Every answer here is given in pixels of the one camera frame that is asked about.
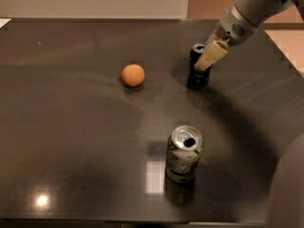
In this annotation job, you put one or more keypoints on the dark blue pepsi can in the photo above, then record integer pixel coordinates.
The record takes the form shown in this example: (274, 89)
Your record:
(197, 79)

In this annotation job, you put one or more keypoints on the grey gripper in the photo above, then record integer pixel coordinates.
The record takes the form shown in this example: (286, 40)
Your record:
(233, 28)

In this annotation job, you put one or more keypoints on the orange fruit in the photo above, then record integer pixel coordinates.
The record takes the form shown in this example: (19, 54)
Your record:
(133, 75)

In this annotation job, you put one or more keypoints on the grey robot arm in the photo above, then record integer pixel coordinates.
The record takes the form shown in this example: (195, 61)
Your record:
(274, 92)

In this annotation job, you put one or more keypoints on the white green 7up can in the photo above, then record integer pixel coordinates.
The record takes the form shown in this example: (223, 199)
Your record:
(184, 147)

